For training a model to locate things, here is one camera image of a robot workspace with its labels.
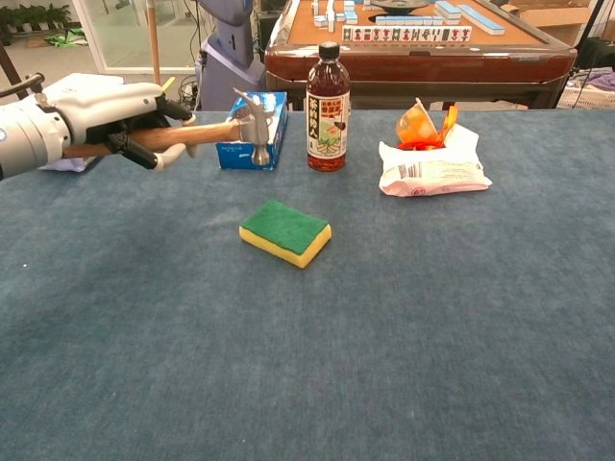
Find orange jelly cup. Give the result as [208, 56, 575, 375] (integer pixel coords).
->
[395, 97, 444, 148]

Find green yellow scrub sponge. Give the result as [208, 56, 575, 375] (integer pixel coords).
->
[238, 199, 333, 270]

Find dark brown drink bottle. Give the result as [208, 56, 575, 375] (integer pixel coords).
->
[306, 40, 352, 173]

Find wooden pole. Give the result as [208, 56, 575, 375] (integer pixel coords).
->
[145, 0, 163, 86]

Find green cloth on floor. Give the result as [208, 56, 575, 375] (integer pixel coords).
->
[44, 27, 90, 50]

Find blue felt table mat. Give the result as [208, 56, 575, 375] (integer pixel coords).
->
[0, 109, 615, 461]

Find row of face-up mahjong tiles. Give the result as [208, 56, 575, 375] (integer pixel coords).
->
[341, 25, 474, 44]

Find black tripod stand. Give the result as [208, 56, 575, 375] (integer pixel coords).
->
[573, 0, 607, 50]

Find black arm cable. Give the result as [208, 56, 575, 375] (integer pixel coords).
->
[0, 72, 46, 101]

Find long blue-backed mahjong tile wall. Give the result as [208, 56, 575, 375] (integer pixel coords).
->
[433, 0, 506, 36]

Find short blue-backed mahjong tile row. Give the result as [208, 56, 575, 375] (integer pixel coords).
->
[374, 14, 446, 27]

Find row of potted green plants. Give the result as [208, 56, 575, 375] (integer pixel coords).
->
[0, 3, 73, 35]

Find white plastic basket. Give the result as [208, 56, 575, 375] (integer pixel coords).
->
[555, 70, 615, 111]

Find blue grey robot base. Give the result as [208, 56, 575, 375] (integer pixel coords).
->
[196, 0, 268, 112]

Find white tissue pack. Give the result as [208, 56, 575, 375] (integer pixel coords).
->
[378, 140, 494, 200]

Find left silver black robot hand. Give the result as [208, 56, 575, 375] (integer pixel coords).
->
[56, 81, 199, 172]

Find brown mahjong table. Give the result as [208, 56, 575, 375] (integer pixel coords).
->
[263, 0, 578, 111]

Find stacked blue-backed mahjong tiles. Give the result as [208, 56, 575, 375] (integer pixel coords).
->
[310, 0, 359, 34]

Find wooden handle claw hammer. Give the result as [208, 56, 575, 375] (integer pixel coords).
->
[61, 87, 277, 167]

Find blue cookie box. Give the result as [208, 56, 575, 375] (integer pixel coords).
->
[215, 90, 289, 172]

